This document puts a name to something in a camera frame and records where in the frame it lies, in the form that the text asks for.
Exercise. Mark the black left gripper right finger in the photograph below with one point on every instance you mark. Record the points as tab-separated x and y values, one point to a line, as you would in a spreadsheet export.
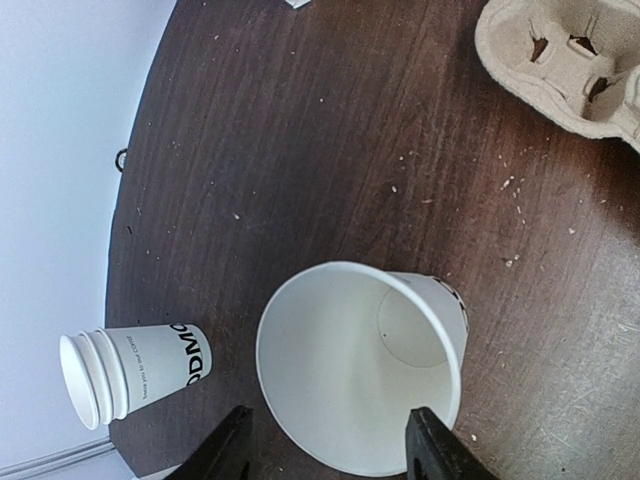
433	452

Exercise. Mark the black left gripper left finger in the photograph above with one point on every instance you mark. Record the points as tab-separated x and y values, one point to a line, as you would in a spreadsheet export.
226	454

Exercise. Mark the brown pulp cup carrier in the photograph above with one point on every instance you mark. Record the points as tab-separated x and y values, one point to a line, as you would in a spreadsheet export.
576	62

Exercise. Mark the white paper takeout bag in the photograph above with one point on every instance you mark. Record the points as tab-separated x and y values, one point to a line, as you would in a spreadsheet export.
296	4

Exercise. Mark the stack of white paper cups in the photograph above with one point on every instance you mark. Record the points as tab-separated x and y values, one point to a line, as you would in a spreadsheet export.
110	373

